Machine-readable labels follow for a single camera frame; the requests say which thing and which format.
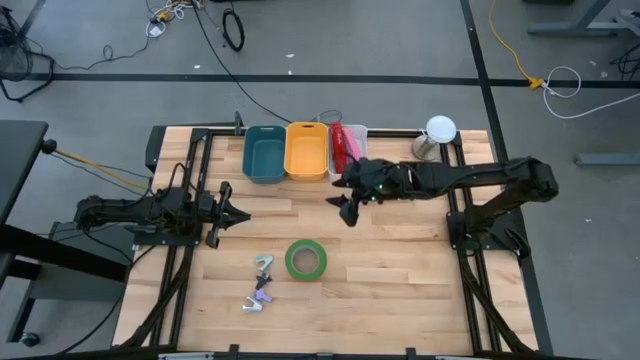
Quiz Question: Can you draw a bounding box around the green tape roll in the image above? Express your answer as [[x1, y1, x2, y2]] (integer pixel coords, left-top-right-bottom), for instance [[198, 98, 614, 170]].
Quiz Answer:
[[284, 238, 329, 282]]

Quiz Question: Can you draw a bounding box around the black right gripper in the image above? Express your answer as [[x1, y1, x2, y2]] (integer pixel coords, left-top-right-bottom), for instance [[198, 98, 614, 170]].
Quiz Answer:
[[325, 157, 404, 229]]

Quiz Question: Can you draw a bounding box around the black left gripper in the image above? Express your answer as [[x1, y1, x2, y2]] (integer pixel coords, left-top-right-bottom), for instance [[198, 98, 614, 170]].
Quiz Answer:
[[197, 182, 251, 250]]

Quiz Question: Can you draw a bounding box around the white cable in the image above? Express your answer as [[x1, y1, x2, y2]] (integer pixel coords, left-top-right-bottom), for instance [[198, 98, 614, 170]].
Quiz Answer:
[[541, 65, 640, 121]]

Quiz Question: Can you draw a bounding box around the black desk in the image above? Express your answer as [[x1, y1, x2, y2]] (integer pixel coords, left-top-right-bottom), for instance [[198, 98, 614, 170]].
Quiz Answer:
[[0, 119, 136, 346]]

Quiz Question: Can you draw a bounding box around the white plastic bin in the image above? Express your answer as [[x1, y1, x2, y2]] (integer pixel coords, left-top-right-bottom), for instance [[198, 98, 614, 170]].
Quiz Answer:
[[327, 123, 370, 184]]

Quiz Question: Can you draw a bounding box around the yellow cable with black knob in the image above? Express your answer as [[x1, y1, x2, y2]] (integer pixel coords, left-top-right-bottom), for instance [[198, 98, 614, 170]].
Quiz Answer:
[[40, 138, 152, 191]]

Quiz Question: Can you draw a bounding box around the teal plastic bin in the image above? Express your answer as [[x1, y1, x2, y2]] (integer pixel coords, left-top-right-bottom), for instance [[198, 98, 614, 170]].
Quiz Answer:
[[242, 124, 288, 185]]

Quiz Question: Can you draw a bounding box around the grey desk foot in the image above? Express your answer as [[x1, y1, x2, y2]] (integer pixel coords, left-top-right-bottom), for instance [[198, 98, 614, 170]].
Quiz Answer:
[[573, 152, 640, 167], [527, 0, 640, 37]]

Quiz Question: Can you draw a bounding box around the black coiled cable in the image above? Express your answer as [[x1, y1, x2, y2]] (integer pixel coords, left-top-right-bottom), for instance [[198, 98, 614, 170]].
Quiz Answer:
[[221, 7, 247, 53]]

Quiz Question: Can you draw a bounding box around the yellow extension cable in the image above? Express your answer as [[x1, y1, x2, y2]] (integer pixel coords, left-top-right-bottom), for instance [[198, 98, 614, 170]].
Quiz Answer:
[[487, 0, 545, 91]]

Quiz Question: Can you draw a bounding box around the white desk lamp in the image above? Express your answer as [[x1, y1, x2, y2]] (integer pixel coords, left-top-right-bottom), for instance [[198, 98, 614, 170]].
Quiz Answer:
[[411, 115, 458, 162]]

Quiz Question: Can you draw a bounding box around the red stapler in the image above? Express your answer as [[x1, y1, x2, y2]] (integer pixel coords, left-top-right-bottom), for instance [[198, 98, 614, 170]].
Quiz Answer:
[[329, 121, 348, 175]]

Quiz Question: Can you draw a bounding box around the long black floor cable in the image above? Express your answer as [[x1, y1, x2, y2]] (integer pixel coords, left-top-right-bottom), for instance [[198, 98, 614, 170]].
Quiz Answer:
[[189, 0, 294, 124]]

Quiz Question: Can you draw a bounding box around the orange plastic bin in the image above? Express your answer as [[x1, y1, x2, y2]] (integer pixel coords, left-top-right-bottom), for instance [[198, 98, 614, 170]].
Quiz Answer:
[[283, 121, 330, 182]]

